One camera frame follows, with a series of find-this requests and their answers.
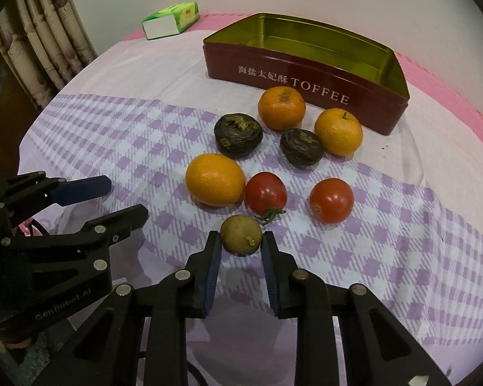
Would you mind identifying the orange with stem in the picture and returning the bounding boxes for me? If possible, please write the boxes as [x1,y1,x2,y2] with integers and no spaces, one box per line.
[314,108,364,157]

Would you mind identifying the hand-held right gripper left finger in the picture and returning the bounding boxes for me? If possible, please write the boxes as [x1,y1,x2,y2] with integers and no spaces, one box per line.
[44,231,222,386]

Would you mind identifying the green tissue pack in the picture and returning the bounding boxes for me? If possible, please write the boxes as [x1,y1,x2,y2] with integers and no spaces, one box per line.
[141,2,200,41]

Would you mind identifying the dark wrinkled passion fruit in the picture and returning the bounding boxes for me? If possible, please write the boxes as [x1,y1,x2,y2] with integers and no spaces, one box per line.
[280,129,324,167]
[213,113,264,159]

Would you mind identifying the dark red tin box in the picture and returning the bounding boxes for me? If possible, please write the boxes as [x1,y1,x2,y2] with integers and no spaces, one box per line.
[202,13,410,136]

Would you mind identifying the red tomato with green calyx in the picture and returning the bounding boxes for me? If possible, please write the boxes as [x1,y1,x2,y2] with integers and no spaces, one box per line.
[244,171,288,226]

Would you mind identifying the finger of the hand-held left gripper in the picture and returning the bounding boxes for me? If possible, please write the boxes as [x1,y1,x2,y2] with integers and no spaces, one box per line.
[0,204,149,268]
[0,171,112,218]

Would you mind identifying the large oval orange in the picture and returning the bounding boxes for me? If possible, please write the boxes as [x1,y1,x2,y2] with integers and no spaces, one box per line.
[185,153,246,207]

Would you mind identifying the small brown round fruit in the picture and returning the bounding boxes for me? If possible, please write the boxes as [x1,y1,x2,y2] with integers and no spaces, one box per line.
[220,215,263,257]

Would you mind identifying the pink ribbed blanket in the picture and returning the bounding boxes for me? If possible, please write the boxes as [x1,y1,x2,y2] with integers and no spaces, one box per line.
[123,13,483,137]

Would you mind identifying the orange with dark scar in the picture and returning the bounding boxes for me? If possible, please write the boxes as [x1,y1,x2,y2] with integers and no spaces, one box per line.
[258,87,307,131]

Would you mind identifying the beige patterned curtain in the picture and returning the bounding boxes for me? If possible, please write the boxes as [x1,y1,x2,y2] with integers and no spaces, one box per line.
[0,0,98,111]

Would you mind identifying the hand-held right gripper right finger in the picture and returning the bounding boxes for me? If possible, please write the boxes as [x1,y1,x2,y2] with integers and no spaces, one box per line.
[261,232,453,386]

